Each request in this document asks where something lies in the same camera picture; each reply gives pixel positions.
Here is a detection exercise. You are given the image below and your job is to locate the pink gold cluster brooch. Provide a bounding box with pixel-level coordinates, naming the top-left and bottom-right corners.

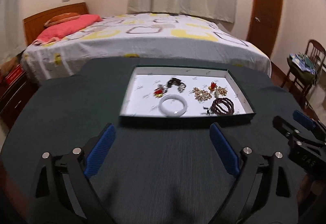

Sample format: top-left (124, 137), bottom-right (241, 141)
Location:
top-left (214, 86), bottom-right (228, 98)

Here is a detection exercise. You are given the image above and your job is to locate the gold leaf brooch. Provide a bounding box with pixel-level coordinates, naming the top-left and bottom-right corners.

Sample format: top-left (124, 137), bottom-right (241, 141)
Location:
top-left (192, 87), bottom-right (212, 102)

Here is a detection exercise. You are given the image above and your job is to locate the red gold keychain charm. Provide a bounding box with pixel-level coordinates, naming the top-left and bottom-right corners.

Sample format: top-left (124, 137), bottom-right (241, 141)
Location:
top-left (153, 85), bottom-right (168, 98)

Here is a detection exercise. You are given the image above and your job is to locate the dark green jewelry tray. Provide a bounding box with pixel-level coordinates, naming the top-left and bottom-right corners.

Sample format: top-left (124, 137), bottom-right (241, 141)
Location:
top-left (119, 66), bottom-right (256, 128)

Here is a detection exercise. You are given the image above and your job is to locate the pile of clothes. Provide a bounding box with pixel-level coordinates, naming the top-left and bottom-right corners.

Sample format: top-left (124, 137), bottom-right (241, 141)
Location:
top-left (287, 53), bottom-right (317, 85)

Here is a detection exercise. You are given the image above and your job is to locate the wooden chair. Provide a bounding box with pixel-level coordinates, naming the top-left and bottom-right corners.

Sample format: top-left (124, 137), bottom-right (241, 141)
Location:
top-left (281, 39), bottom-right (325, 106)

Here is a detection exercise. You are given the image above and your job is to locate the small red gold charm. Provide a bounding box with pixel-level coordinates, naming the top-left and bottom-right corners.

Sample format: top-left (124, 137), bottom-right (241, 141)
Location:
top-left (208, 82), bottom-right (217, 92)

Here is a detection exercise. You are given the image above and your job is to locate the dark grey table cloth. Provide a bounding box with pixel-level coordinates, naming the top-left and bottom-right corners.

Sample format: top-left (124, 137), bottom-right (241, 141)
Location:
top-left (1, 57), bottom-right (299, 223)

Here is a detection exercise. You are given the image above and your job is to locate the dark wooden nightstand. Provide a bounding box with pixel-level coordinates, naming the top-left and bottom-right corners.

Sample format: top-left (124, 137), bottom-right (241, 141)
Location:
top-left (1, 71), bottom-right (39, 131)

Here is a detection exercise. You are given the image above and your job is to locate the brown wooden door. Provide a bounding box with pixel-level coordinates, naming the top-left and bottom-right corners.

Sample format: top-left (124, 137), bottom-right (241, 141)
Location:
top-left (247, 0), bottom-right (283, 57)

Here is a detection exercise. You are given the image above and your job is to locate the white jade bangle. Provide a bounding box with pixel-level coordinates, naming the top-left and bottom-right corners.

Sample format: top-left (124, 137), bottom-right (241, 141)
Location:
top-left (158, 94), bottom-right (188, 117)

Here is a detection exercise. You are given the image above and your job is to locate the red box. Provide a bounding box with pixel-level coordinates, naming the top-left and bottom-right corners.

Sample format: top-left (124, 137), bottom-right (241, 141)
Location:
top-left (4, 64), bottom-right (24, 85)

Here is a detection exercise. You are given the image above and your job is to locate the brown plush toy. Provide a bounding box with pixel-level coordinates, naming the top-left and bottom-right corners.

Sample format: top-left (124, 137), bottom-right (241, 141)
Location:
top-left (1, 56), bottom-right (19, 77)

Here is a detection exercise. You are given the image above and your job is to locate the bed with patterned sheet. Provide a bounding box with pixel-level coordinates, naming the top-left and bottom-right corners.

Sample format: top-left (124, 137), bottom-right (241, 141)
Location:
top-left (21, 13), bottom-right (271, 82)

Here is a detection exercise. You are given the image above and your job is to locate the pink pillow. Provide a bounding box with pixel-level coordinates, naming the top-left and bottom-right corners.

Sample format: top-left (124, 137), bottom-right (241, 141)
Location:
top-left (32, 14), bottom-right (103, 45)

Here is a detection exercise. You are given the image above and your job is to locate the wooden headboard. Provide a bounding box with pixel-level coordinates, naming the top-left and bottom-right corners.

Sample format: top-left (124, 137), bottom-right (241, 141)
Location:
top-left (23, 2), bottom-right (88, 46)

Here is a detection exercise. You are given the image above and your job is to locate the orange cushion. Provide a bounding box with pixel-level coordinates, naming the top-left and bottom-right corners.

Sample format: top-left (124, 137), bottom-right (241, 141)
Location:
top-left (44, 12), bottom-right (81, 28)

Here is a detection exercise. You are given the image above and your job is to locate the dark red bead bracelet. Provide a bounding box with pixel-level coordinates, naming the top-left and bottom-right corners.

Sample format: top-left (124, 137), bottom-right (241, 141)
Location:
top-left (203, 97), bottom-right (235, 116)

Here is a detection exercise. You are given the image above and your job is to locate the black bead bracelet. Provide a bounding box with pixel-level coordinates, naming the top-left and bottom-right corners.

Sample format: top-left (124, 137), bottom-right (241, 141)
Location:
top-left (166, 77), bottom-right (188, 93)

